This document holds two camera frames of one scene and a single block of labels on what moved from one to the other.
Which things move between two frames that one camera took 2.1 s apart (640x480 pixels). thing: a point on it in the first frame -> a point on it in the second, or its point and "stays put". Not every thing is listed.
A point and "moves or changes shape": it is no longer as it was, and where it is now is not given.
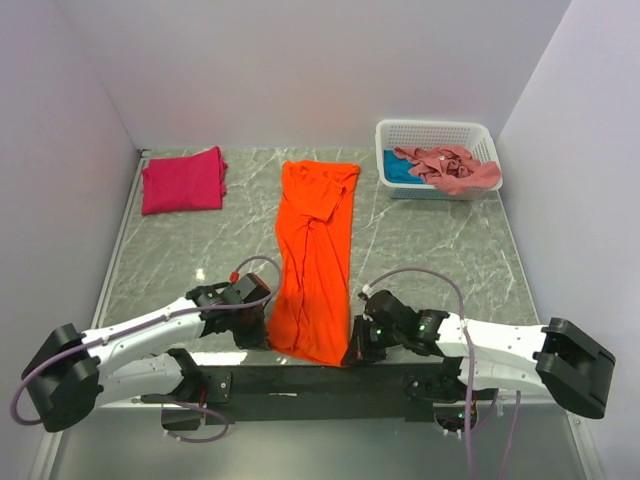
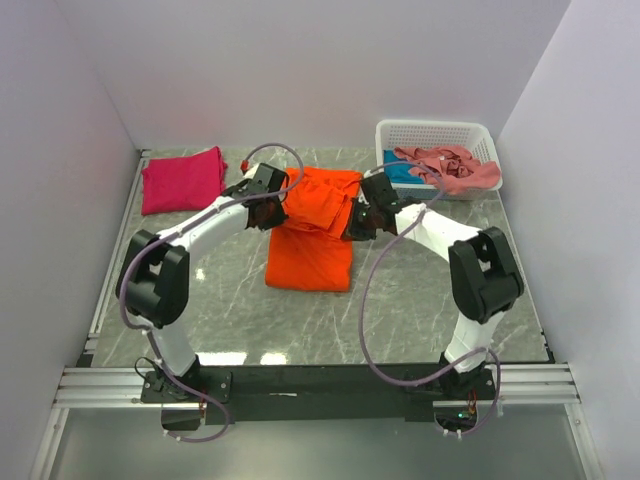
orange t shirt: x=311 y=307 moves or changes shape
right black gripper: x=361 y=351 -> x=353 y=232
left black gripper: x=256 y=339 -> x=279 y=217
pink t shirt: x=453 y=169 stays put
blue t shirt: x=396 y=170 stays put
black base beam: x=344 y=393 stays put
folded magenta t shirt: x=193 y=182 stays put
